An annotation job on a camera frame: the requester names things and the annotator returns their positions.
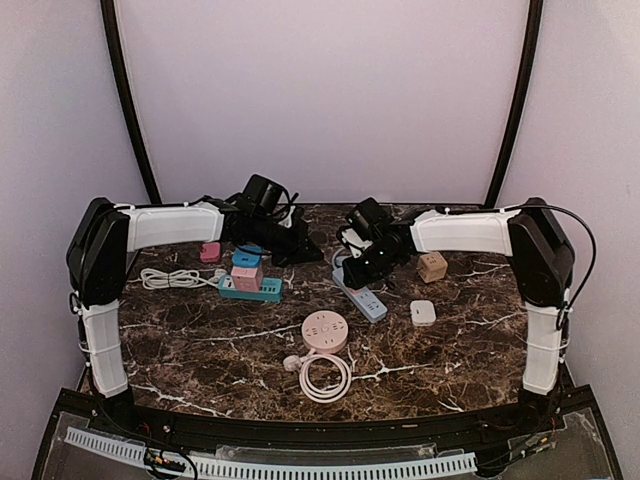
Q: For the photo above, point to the pink square adapter plug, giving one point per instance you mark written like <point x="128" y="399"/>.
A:
<point x="210" y="252"/>

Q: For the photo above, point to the grey-blue power strip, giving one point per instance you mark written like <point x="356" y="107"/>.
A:
<point x="363" y="299"/>

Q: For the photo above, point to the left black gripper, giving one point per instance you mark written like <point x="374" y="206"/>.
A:
<point x="298" y="249"/>

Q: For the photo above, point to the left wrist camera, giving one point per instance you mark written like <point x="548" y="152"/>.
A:
<point x="265" y="198"/>

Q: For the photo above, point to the pink cube adapter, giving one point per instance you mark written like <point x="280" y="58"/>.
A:
<point x="247" y="279"/>

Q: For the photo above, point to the left black frame post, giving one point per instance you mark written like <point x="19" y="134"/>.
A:
<point x="126" y="100"/>

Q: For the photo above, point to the white charger plug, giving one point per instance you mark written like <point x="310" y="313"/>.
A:
<point x="423" y="313"/>

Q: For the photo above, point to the pink round power strip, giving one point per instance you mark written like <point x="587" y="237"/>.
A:
<point x="325" y="332"/>

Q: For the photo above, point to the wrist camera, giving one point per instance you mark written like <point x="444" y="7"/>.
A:
<point x="366" y="222"/>
<point x="265" y="198"/>

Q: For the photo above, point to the right black frame post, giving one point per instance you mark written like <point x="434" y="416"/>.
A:
<point x="520" y="92"/>

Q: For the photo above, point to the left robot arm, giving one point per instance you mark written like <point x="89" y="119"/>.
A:
<point x="109" y="232"/>

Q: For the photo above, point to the black frame post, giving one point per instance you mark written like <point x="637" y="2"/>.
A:
<point x="520" y="92"/>
<point x="126" y="100"/>

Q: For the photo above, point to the white slotted cable duct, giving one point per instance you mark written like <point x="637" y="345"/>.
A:
<point x="136" y="454"/>

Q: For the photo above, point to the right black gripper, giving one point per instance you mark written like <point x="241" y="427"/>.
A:
<point x="357" y="277"/>

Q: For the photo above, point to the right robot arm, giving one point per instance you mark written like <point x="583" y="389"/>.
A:
<point x="529" y="236"/>

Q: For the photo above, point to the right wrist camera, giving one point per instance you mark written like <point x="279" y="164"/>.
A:
<point x="366" y="222"/>

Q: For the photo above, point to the blue cube plug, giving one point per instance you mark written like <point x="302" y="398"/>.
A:
<point x="247" y="256"/>

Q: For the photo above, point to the beige cube socket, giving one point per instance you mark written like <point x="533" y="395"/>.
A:
<point x="431" y="267"/>

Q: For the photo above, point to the black front rail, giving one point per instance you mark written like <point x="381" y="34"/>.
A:
<point x="485" y="429"/>

